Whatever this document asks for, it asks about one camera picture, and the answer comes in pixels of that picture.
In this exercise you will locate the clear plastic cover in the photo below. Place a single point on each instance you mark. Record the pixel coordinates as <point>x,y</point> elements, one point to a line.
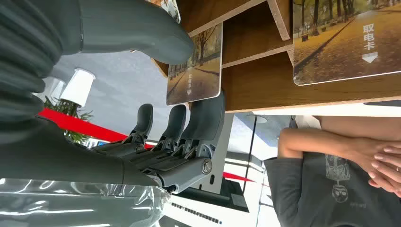
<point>78,206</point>

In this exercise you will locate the white plant pot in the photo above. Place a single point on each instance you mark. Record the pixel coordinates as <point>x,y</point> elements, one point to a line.
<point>78,86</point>
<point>56,89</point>

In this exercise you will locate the autumn park photo key card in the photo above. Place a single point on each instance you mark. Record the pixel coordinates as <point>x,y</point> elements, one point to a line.
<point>338,40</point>
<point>195,72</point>
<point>171,7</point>

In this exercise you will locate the person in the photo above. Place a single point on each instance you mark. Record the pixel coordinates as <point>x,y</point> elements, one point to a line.
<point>313,194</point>

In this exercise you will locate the green potted plant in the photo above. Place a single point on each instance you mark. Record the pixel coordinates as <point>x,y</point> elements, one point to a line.
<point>70,109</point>

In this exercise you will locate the wooden card holder rack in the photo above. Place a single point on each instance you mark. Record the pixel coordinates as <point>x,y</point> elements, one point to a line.
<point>257,78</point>

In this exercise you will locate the grey metal stand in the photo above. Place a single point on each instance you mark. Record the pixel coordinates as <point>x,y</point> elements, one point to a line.
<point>221,150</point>

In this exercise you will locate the black pole with round base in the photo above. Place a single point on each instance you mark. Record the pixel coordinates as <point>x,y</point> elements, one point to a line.
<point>250,150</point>

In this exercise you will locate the white board with black lettering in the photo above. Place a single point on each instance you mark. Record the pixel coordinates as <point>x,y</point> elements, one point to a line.
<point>200,216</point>

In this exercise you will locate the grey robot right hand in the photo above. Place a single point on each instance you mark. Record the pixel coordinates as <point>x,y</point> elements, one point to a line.
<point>62,156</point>

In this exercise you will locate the red strip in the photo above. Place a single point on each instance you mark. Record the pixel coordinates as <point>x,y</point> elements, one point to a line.
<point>81,127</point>

